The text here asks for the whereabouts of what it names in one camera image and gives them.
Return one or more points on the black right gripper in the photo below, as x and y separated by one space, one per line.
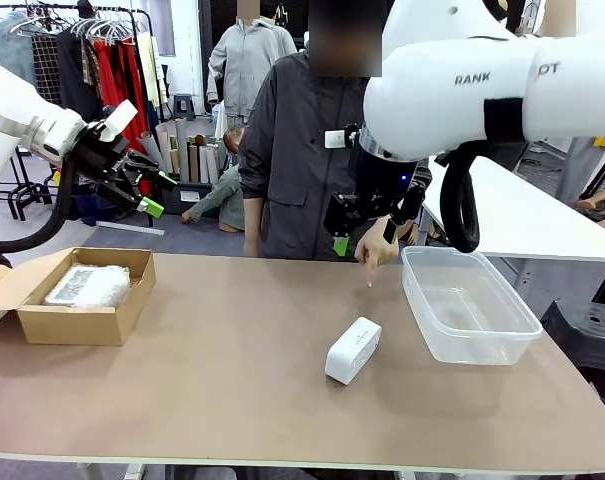
382 180

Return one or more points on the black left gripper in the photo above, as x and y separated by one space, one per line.
102 157

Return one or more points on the bubble-wrapped white clock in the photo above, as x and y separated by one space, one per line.
69 287
114 285

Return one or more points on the unwrapped white digital clock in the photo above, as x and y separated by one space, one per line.
349 355

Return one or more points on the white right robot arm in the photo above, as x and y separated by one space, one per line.
432 75

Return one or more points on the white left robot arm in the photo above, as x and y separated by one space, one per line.
7 115

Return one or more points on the person's right forearm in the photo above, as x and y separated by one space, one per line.
252 217

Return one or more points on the person's left hand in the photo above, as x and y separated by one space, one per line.
374 250

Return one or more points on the person's right hand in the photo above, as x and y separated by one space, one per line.
252 246

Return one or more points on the grey slanted paper roll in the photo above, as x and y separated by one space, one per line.
149 147

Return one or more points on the beige paper roll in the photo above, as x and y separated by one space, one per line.
164 145

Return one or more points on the white floor bar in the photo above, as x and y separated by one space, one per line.
137 230

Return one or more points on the pale grey tall roll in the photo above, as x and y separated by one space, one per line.
182 150

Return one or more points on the brown cardboard tube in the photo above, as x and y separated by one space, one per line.
194 160

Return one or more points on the black storage bin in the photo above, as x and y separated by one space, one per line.
202 192

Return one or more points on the white cardboard tube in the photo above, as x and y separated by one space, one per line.
212 165

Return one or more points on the mannequin in grey-green shirt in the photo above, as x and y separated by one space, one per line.
222 195

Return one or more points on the dark step stool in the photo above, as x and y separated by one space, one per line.
184 107

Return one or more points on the red hanging dress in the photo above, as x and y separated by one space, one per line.
114 85

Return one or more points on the person in dark grey jacket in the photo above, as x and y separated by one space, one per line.
292 150

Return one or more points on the cream hanging fabric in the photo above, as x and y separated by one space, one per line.
152 70

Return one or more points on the clear plastic container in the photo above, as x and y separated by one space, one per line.
462 310

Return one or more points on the black hanging garment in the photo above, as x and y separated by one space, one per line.
74 75

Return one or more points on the leopard-print garment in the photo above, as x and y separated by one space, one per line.
89 62

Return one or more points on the white side table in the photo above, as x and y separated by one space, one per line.
532 225

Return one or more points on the person in grey hoodie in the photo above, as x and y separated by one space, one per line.
242 60

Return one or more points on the black grid-pattern garment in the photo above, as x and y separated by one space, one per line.
47 65

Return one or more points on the open brown cardboard box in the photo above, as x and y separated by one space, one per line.
72 325

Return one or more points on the black metal clothes rack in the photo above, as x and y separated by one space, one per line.
132 9

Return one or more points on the light blue-grey garment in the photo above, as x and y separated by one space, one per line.
12 45

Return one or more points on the lying mannequin in dark clothes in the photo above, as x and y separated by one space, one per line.
599 205

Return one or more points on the black plastic stool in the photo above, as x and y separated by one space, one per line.
587 340

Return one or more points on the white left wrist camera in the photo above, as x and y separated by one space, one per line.
119 117

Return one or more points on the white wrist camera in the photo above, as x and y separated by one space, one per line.
119 117
334 140

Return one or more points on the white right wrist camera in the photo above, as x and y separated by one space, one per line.
334 140

